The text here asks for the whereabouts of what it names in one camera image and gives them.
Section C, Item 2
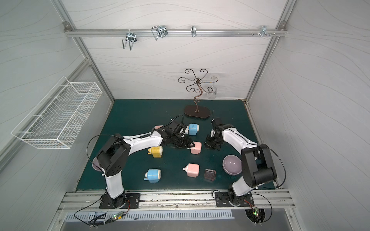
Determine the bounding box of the pink sharpener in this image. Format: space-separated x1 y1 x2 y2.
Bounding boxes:
154 125 163 130
190 141 202 155
182 163 200 178

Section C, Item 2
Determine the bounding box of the blue sharpener back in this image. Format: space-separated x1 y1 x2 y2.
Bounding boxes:
185 123 199 136

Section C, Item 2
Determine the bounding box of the blue sharpener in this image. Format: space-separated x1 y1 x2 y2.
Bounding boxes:
144 169 161 183
185 123 199 136

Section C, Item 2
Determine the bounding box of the yellow pencil sharpener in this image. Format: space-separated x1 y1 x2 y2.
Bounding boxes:
148 146 163 158

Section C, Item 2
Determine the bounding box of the clear dark red tray front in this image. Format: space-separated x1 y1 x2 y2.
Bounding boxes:
204 168 216 181

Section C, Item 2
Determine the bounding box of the pink sharpener front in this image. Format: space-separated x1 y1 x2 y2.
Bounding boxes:
182 163 200 178

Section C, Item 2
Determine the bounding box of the blue sharpener front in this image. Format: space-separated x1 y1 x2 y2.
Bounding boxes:
144 169 161 183

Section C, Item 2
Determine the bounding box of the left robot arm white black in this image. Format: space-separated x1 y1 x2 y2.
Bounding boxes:
96 115 195 200

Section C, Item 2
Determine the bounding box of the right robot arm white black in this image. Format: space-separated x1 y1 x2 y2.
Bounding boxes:
205 117 277 206

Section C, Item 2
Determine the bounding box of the brown scroll metal stand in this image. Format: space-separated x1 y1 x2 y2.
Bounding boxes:
178 68 211 119

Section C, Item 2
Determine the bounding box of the purple bowl right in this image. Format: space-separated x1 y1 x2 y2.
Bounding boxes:
223 155 242 176

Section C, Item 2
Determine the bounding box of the purple bowl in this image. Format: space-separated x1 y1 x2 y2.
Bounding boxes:
223 155 242 176
92 157 102 172

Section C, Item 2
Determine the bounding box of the dark green table mat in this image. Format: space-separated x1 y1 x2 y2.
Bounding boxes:
89 99 257 191

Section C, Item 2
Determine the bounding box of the clear wine glass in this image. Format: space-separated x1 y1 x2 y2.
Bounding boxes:
207 76 218 100

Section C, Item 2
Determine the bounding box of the purple bowl left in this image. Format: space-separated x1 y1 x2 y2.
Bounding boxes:
92 157 102 172

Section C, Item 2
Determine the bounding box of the metal hook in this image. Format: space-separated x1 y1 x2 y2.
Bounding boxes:
251 26 276 38
190 26 197 38
122 31 137 51
151 25 168 40

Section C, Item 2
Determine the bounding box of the metal hook right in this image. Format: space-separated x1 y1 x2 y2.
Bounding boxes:
251 26 276 38

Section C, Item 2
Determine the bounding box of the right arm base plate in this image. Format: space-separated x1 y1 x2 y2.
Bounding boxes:
214 191 254 208

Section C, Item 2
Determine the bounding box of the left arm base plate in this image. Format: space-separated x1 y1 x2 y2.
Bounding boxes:
99 193 141 209

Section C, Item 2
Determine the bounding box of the white wire basket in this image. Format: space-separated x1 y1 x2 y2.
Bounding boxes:
11 77 102 149

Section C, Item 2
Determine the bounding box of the aluminium front rail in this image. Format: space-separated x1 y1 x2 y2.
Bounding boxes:
57 189 296 212

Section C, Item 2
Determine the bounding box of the aluminium crossbar rail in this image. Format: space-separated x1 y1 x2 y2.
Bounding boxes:
65 28 288 38

